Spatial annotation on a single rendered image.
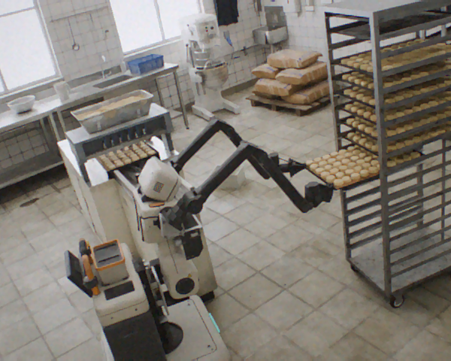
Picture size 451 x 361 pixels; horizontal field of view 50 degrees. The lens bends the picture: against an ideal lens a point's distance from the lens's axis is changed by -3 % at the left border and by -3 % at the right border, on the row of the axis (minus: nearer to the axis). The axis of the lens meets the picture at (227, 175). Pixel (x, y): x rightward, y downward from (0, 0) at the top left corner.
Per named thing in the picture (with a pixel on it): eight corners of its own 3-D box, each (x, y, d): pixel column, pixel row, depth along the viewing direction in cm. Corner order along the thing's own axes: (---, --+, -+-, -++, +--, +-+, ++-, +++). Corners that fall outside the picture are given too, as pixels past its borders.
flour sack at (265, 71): (270, 82, 668) (268, 70, 661) (251, 78, 701) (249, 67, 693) (308, 67, 702) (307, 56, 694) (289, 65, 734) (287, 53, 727)
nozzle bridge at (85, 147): (78, 173, 377) (65, 132, 362) (164, 142, 403) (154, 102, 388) (88, 187, 350) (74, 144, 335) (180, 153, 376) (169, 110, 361)
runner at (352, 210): (346, 216, 319) (346, 213, 318) (343, 214, 322) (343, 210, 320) (425, 186, 335) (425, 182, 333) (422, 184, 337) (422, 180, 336)
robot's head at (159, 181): (143, 196, 234) (158, 168, 232) (134, 180, 252) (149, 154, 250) (168, 207, 241) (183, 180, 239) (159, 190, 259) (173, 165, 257)
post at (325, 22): (347, 262, 338) (322, 6, 265) (345, 259, 340) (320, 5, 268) (351, 260, 339) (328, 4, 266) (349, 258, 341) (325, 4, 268)
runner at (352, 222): (347, 228, 323) (346, 224, 322) (345, 226, 326) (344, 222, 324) (425, 197, 338) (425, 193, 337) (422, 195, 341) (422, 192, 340)
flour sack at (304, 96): (304, 107, 635) (302, 96, 629) (280, 103, 666) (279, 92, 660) (339, 90, 673) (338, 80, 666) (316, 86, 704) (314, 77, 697)
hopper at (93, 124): (76, 129, 364) (70, 112, 358) (145, 106, 384) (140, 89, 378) (84, 139, 340) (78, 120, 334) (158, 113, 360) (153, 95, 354)
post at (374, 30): (387, 298, 299) (372, 11, 226) (384, 295, 301) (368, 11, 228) (391, 295, 299) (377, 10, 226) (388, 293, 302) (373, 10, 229)
